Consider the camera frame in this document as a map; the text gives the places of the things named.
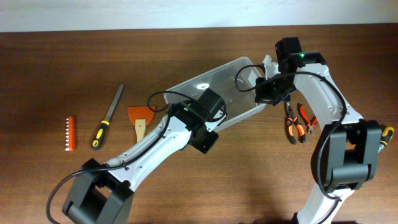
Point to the orange screwdriver bit holder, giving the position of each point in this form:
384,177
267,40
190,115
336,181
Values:
70,134

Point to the orange scraper wooden handle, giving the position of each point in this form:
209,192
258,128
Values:
140,117

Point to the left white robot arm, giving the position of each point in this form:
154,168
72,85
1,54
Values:
103,193

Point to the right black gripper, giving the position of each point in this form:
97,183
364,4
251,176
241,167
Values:
260,96

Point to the long nose pliers orange black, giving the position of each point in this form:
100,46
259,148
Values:
293,120

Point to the small red cutting pliers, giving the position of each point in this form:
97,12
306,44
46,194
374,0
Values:
310,123

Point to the screwdriver black yellow handle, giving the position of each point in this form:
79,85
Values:
386,136

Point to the file black yellow handle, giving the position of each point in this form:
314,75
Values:
101,132

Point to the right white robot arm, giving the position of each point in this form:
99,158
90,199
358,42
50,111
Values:
346,154

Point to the clear plastic container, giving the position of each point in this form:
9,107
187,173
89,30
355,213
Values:
225,80

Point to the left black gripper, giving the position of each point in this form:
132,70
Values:
208,145

